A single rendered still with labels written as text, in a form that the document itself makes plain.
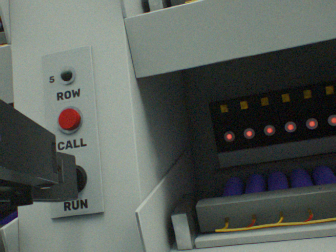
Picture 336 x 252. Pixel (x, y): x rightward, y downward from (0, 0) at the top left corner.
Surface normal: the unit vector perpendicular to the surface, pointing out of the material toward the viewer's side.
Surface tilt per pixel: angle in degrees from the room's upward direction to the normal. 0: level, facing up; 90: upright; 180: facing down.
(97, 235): 90
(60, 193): 90
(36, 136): 90
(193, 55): 109
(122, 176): 90
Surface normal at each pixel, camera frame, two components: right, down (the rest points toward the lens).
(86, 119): -0.27, -0.18
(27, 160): 0.99, -0.11
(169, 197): 0.96, -0.16
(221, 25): -0.22, 0.15
